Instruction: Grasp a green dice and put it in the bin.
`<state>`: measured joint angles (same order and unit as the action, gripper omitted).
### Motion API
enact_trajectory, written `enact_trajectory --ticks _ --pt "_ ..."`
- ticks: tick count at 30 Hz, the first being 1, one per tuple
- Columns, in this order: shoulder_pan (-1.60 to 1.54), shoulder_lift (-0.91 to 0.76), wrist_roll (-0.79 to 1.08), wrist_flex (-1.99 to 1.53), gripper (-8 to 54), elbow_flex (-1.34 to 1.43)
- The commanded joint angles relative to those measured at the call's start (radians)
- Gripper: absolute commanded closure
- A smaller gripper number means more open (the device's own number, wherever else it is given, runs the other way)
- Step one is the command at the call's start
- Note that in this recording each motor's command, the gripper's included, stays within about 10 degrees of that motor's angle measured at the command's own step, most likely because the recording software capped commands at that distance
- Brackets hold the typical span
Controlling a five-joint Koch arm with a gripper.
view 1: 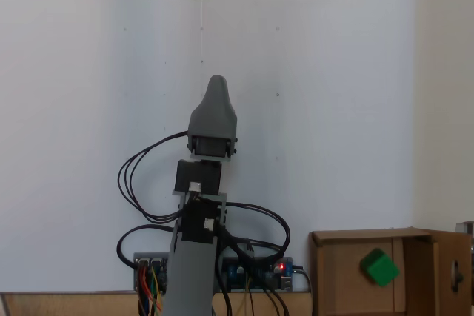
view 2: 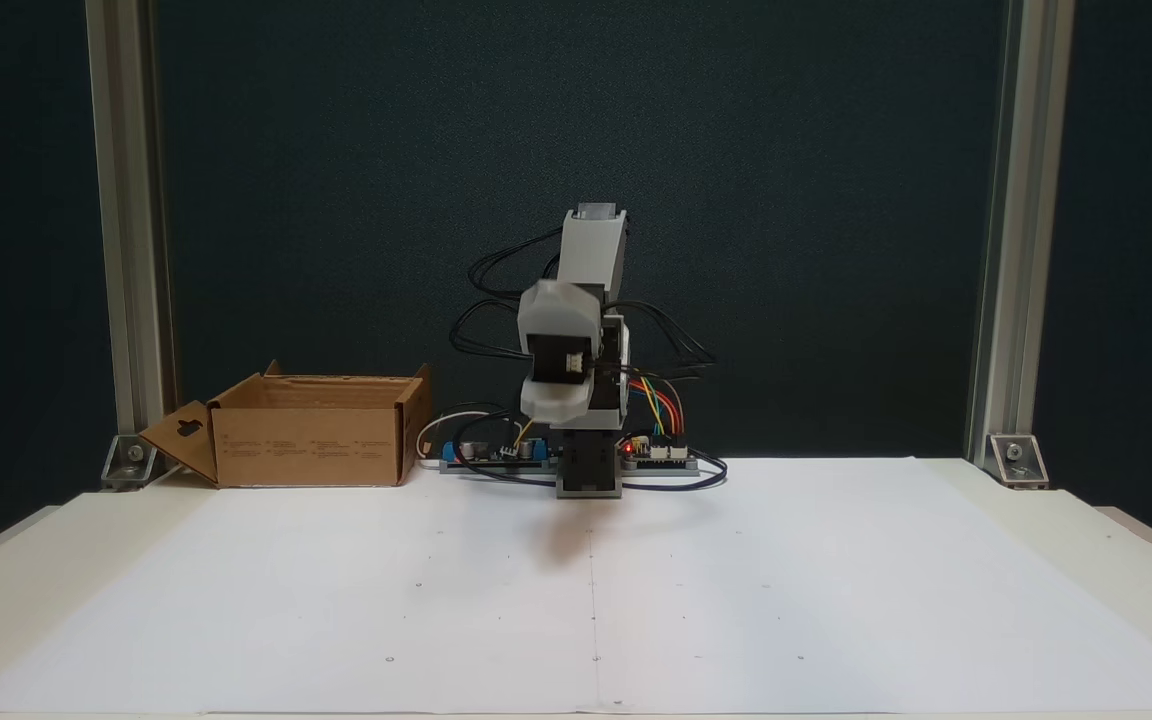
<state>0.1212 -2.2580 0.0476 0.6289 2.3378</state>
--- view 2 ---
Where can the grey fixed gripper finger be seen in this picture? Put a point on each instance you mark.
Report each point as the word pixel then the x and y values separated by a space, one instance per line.
pixel 558 400

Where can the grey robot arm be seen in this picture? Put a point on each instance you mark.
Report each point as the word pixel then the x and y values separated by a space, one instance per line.
pixel 591 250

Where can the blue circuit board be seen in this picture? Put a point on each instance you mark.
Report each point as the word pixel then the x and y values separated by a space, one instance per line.
pixel 486 455

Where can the brown cardboard box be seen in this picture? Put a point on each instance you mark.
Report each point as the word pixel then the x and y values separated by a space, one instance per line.
pixel 306 445

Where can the metal corner bracket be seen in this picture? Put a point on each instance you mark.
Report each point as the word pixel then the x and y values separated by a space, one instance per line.
pixel 128 460
pixel 1018 460

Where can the aluminium frame post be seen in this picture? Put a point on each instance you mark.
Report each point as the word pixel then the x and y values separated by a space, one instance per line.
pixel 1026 200
pixel 126 200

